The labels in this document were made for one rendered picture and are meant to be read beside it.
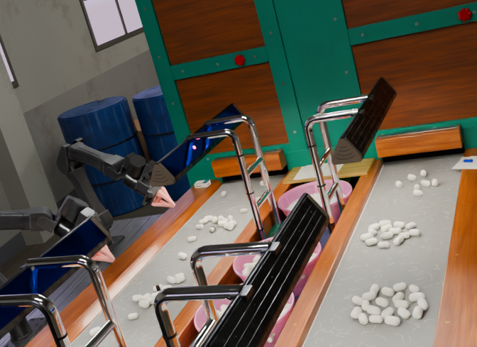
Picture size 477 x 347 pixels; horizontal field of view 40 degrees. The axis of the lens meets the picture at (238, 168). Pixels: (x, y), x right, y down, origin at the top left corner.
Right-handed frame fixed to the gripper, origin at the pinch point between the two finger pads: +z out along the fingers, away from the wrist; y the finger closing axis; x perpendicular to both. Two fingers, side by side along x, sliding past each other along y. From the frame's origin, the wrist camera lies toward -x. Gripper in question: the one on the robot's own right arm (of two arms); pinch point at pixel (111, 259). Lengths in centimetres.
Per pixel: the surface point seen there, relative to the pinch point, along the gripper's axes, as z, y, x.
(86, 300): 0.1, -8.4, 11.7
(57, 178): -148, 272, 201
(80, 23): -230, 388, 123
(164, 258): 10.6, 20.7, 5.9
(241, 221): 25, 46, -7
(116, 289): 5.2, 0.1, 9.2
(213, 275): 29.4, 2.5, -13.5
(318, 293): 56, -10, -36
